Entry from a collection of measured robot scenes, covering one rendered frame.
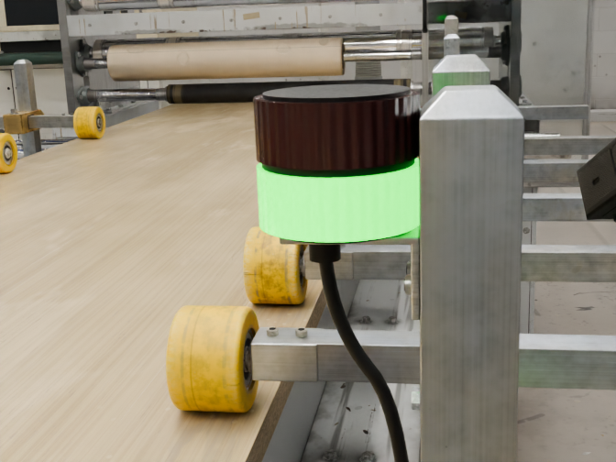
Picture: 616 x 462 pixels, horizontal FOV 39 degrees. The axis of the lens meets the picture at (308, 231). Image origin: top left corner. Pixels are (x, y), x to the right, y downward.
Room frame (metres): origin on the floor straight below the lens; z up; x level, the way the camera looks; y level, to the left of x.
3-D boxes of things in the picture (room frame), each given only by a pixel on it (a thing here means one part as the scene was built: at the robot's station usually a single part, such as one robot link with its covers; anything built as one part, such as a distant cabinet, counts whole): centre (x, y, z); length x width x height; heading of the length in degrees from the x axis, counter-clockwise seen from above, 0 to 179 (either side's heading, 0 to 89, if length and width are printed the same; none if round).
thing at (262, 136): (0.32, -0.01, 1.16); 0.06 x 0.06 x 0.02
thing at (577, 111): (2.06, -0.41, 0.95); 0.50 x 0.04 x 0.04; 81
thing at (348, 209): (0.32, -0.01, 1.13); 0.06 x 0.06 x 0.02
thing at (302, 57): (2.97, 0.05, 1.05); 1.43 x 0.12 x 0.12; 81
